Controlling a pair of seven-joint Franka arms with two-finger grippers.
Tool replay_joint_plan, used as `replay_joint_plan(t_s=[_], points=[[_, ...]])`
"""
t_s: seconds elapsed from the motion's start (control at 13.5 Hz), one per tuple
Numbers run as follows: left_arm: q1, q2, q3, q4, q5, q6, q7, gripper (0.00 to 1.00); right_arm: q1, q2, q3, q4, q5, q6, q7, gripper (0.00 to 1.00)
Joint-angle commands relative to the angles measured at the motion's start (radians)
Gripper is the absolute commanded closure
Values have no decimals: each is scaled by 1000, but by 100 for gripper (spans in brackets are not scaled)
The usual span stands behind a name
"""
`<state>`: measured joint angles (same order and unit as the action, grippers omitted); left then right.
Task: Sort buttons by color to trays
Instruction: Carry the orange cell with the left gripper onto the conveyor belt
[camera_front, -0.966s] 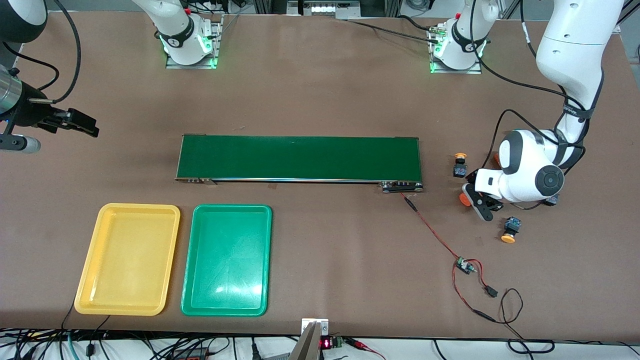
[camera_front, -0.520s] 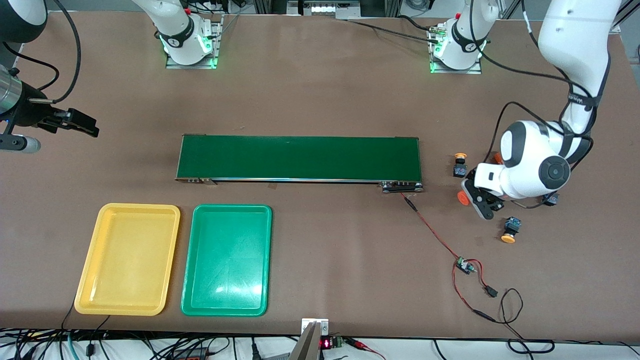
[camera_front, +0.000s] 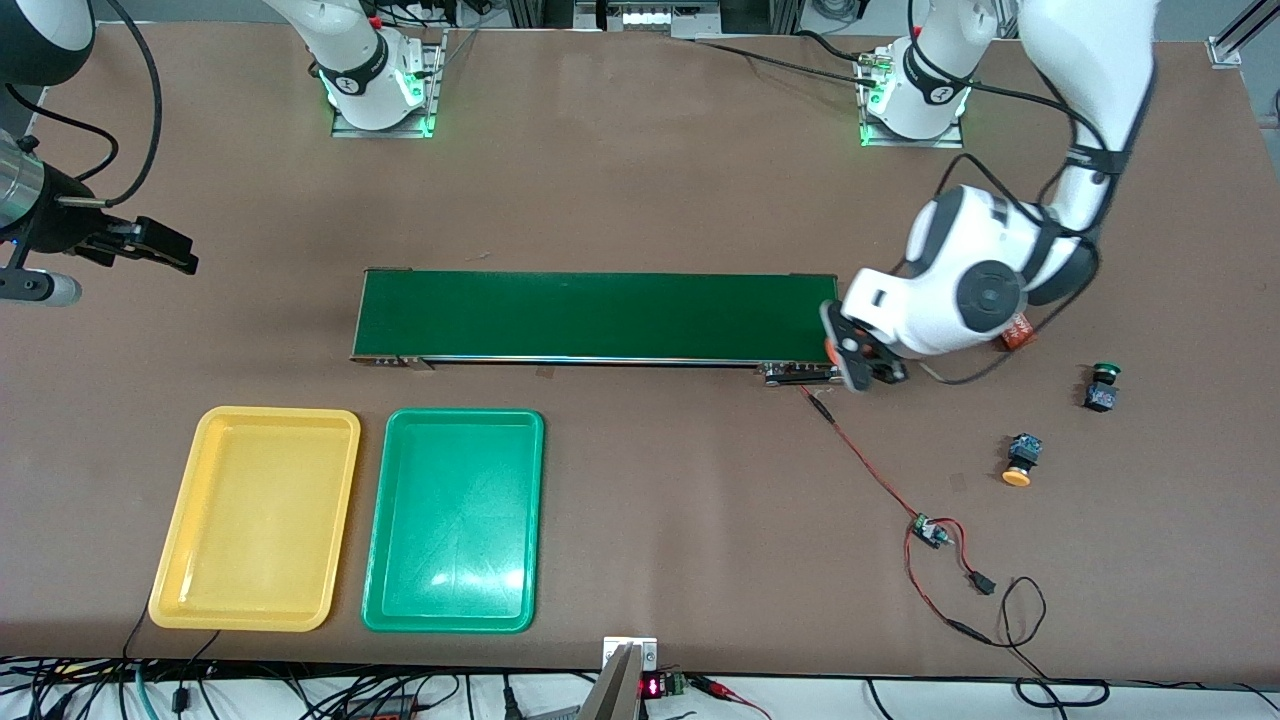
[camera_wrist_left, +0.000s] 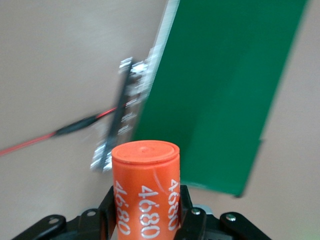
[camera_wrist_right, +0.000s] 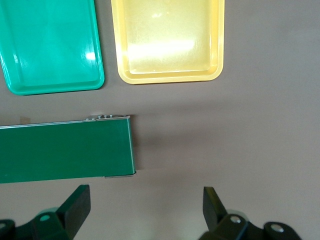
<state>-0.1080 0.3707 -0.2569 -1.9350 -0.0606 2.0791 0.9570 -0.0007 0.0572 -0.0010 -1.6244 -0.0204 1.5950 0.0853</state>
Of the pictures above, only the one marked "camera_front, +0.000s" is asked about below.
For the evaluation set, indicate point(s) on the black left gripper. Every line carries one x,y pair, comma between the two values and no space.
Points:
880,372

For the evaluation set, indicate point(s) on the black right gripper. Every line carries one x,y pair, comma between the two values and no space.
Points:
68,229

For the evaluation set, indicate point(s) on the yellow push button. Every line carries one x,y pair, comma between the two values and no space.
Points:
1018,475

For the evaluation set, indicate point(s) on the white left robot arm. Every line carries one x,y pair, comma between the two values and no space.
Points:
970,240

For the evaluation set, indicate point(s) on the small circuit board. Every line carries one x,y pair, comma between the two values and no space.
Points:
930,531

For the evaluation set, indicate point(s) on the green push button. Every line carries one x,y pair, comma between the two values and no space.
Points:
1100,397

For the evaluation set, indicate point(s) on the green belt conveyor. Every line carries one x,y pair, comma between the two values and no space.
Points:
600,315

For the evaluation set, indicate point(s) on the yellow plastic tray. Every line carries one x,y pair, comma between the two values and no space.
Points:
255,520

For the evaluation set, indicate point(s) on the red probe lead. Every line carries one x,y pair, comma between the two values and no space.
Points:
720,688

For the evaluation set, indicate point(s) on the red digit display module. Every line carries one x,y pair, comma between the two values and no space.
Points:
652,687

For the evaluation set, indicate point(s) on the green plastic tray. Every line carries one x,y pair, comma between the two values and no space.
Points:
450,520

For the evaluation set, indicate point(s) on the aluminium profile bar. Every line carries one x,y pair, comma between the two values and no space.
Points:
1225,48

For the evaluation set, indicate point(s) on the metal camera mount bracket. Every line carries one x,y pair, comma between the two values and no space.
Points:
622,690

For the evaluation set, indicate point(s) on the aluminium frame structure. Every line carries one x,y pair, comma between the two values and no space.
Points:
650,15

